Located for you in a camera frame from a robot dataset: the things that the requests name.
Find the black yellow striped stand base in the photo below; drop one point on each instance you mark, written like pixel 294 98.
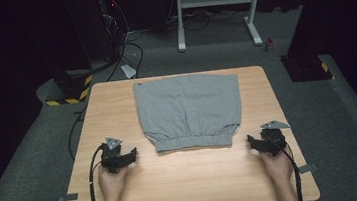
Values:
pixel 71 90

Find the grey tape strip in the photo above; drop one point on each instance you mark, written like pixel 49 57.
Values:
pixel 68 198
pixel 307 168

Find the grey shorts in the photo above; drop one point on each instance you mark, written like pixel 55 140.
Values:
pixel 187 109

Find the black stand base yellow mark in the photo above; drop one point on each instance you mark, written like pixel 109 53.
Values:
pixel 307 68

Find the small red object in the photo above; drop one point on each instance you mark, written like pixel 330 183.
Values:
pixel 269 45

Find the dark equipment rack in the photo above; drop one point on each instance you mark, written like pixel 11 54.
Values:
pixel 111 20

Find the person's left hand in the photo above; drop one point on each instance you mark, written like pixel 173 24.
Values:
pixel 112 184

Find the pale paper scrap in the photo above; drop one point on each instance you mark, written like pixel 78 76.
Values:
pixel 128 71

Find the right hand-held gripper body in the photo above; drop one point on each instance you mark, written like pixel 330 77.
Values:
pixel 274 140

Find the person's right hand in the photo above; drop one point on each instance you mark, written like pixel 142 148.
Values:
pixel 278 167

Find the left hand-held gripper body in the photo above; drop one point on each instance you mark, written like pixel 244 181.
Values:
pixel 111 158

